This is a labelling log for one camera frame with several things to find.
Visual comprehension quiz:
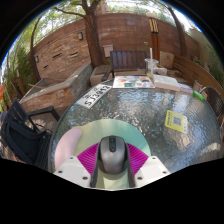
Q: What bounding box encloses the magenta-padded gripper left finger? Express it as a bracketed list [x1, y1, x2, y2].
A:
[53, 141, 101, 189]

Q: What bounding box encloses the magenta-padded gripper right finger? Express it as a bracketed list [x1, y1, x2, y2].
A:
[124, 143, 172, 188]

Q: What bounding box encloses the grey and black computer mouse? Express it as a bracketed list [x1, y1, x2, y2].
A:
[96, 134, 128, 175]

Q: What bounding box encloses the yellow square card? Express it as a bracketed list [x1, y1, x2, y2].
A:
[164, 109, 189, 134]

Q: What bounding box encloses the black folding armchair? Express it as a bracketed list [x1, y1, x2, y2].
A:
[0, 98, 61, 169]

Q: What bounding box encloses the raised stone planter bed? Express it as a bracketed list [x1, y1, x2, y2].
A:
[19, 61, 94, 116]

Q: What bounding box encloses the white licence plate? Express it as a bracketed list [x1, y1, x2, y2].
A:
[75, 83, 113, 109]

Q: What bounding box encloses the green plastic pack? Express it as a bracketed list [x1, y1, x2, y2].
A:
[192, 89, 205, 102]

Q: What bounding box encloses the white and blue booklet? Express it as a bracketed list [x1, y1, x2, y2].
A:
[179, 83, 194, 94]

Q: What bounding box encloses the colourful printed magazine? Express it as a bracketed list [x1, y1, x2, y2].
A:
[112, 75, 156, 90]

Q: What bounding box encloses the low concrete block seat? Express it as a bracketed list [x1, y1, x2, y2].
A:
[89, 64, 113, 87]

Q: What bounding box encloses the concrete planter with plants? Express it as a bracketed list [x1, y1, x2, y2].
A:
[154, 66, 168, 76]

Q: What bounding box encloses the clear plastic cup with straw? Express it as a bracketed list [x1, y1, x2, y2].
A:
[144, 47, 160, 76]

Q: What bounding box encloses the curved wooden bench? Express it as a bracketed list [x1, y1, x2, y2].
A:
[173, 54, 224, 98]

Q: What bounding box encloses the beige stone block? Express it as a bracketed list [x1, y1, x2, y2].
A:
[159, 51, 175, 70]

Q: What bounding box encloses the dark wooden slatted chair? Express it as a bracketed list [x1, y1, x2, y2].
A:
[100, 49, 149, 83]

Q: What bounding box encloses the thin leaning tree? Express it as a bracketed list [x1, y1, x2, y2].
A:
[29, 13, 47, 83]

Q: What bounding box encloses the thick forked tree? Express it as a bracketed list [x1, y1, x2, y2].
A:
[54, 0, 104, 68]

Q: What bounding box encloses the slim straight tree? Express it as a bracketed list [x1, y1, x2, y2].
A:
[163, 3, 188, 58]

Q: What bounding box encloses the white wall box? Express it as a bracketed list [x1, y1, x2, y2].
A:
[103, 44, 114, 58]

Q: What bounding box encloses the wooden garden lamp post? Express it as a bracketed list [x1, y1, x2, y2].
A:
[148, 13, 160, 62]

